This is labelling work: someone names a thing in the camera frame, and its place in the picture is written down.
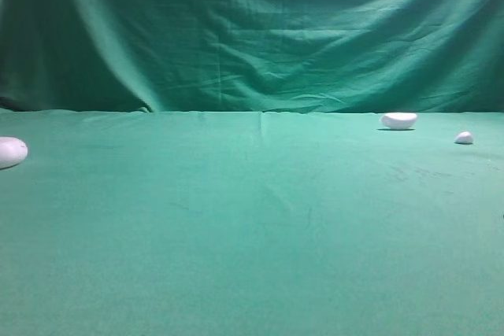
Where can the green table cloth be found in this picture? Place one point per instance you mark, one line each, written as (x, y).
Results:
(252, 224)

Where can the white oval object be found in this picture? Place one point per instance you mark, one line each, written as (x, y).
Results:
(399, 121)

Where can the green backdrop curtain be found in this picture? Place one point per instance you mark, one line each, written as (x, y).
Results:
(330, 56)

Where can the small white earbud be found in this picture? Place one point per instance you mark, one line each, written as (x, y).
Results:
(464, 138)

